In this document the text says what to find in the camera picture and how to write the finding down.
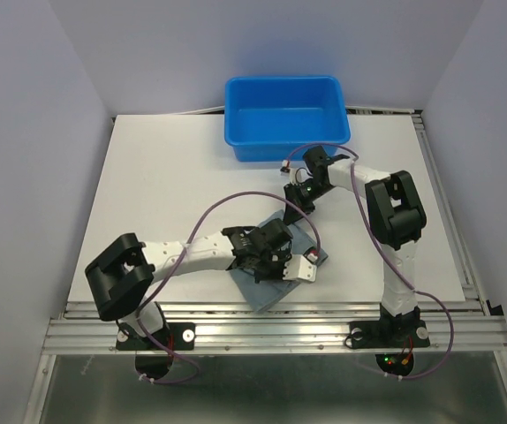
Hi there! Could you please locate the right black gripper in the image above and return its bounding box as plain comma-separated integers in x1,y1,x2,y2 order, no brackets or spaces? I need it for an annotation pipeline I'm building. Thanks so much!
283,178,332,225

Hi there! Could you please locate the light denim skirt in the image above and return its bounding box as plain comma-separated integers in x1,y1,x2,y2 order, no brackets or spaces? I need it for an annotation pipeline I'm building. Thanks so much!
228,211,328,313

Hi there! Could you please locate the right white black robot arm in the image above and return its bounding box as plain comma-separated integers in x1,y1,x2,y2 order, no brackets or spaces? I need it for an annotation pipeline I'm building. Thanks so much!
281,143,429,350

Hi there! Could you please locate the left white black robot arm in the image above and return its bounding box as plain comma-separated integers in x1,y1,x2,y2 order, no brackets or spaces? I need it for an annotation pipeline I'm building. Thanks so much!
85,218,293,348

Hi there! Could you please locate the blue plastic bin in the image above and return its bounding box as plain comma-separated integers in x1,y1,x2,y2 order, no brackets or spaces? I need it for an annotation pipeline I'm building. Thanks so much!
224,75,351,163

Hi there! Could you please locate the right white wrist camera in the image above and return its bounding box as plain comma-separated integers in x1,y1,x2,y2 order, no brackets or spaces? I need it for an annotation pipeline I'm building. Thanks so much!
280,160,306,186

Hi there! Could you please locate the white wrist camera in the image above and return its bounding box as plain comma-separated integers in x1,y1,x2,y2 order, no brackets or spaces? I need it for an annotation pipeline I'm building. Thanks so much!
283,253,318,284
280,160,306,186

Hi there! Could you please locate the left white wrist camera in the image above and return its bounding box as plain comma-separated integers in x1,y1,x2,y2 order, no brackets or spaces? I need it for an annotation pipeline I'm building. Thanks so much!
283,253,318,284

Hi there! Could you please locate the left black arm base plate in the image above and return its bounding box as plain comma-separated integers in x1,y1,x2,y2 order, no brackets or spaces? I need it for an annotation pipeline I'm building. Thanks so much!
115,322,196,352

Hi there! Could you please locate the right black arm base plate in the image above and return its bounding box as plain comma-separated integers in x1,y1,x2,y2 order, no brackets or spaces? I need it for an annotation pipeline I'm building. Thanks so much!
344,320,430,350

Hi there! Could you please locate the aluminium extrusion frame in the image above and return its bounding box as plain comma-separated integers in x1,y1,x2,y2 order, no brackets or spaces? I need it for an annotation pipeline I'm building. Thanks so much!
25,109,507,423

